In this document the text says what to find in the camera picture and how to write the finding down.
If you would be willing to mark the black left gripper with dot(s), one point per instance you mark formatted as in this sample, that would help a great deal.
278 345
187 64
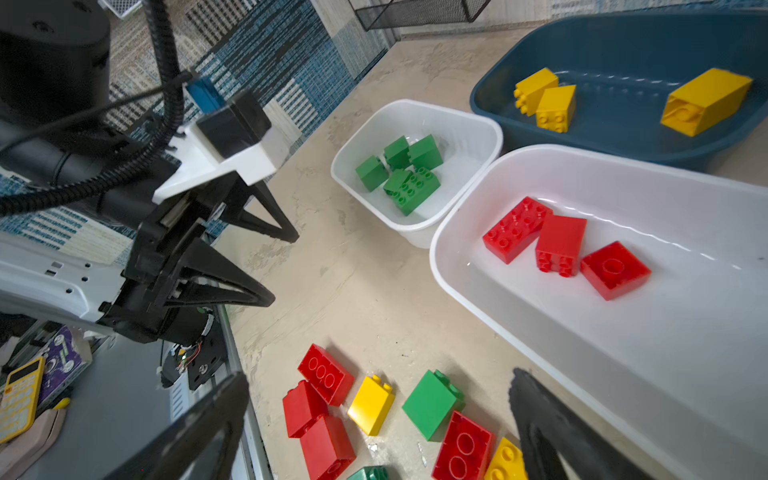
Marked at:
159 270

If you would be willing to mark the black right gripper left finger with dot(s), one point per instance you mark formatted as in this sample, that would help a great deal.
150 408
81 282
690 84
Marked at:
202 442

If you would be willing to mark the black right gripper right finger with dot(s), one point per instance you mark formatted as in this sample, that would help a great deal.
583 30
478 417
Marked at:
551 433

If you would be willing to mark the small yellow lego brick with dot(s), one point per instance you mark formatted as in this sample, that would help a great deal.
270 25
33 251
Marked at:
507 463

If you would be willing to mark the small red lego brick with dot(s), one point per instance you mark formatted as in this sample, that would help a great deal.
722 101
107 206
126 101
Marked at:
614 271

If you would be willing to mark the long green lego brick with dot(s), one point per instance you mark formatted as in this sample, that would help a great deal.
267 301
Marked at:
420 186
370 473

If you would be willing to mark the long red lego brick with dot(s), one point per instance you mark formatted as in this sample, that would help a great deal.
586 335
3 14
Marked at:
517 229

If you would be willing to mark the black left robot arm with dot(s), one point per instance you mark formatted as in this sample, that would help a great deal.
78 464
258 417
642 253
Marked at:
55 59

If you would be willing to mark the white right plastic bin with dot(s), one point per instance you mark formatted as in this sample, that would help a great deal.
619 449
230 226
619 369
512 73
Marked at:
679 365

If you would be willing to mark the white plastic bin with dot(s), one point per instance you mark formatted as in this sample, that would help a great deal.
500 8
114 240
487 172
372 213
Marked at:
468 143
679 365

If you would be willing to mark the white left plastic bin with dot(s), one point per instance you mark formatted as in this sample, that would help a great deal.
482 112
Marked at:
468 143

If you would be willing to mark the yellow calculator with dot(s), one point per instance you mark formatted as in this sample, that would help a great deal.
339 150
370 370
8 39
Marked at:
20 399

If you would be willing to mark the dark teal plastic bin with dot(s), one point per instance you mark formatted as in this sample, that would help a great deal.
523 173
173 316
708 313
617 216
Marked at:
624 66

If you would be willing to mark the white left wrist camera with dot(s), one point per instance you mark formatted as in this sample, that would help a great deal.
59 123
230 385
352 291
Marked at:
231 136

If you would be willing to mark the black wire shelf rack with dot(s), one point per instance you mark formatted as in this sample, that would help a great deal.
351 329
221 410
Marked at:
379 15

